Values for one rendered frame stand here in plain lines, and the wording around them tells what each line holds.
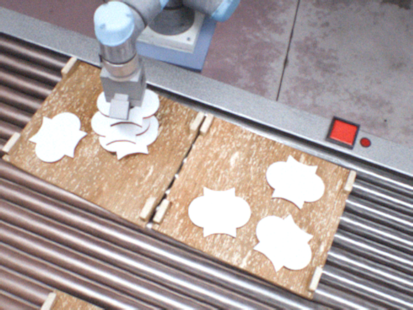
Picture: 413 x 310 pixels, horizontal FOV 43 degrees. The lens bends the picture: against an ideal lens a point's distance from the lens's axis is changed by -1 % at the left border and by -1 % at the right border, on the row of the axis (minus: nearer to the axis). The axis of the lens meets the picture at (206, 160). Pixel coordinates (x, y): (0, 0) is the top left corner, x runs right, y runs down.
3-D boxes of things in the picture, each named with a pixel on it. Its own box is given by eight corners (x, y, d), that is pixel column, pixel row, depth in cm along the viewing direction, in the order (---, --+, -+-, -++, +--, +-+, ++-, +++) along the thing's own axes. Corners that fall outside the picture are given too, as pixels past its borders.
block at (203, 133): (208, 117, 139) (208, 112, 137) (214, 120, 139) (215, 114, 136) (198, 135, 136) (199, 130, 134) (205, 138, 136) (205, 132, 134)
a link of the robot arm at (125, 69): (133, 67, 107) (93, 62, 107) (134, 80, 111) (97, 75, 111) (140, 39, 110) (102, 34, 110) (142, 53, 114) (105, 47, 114)
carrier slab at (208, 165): (209, 117, 141) (209, 114, 139) (354, 175, 135) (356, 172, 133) (150, 229, 126) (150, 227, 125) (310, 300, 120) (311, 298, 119)
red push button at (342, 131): (334, 122, 142) (335, 119, 141) (355, 129, 141) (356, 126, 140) (328, 139, 140) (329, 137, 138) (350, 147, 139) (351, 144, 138)
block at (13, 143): (18, 136, 134) (15, 131, 132) (24, 139, 134) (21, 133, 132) (4, 154, 132) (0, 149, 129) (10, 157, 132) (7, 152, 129)
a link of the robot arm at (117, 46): (143, 7, 99) (117, 36, 96) (147, 43, 109) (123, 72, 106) (109, -10, 101) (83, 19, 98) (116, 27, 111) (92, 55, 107)
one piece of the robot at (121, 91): (88, 85, 107) (99, 125, 121) (131, 91, 106) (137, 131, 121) (102, 40, 112) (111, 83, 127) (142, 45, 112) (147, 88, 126)
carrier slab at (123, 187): (77, 62, 147) (75, 58, 146) (207, 118, 141) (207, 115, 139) (3, 160, 133) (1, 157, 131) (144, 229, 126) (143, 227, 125)
